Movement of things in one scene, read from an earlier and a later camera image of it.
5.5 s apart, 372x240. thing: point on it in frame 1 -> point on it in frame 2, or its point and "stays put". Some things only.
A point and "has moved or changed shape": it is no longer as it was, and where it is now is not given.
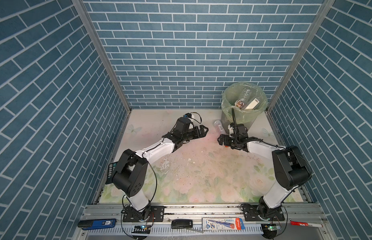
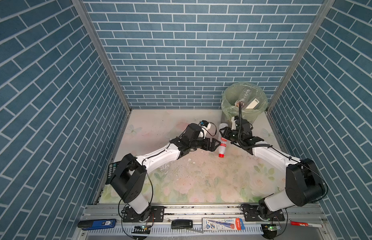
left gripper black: x=201 y=133 -> x=211 y=148
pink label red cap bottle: x=219 y=126 has moved or changed shape
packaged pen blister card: x=222 y=223 stays put
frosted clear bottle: x=253 y=105 stays put
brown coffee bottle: x=240 y=103 stays put
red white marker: x=306 y=224 stays put
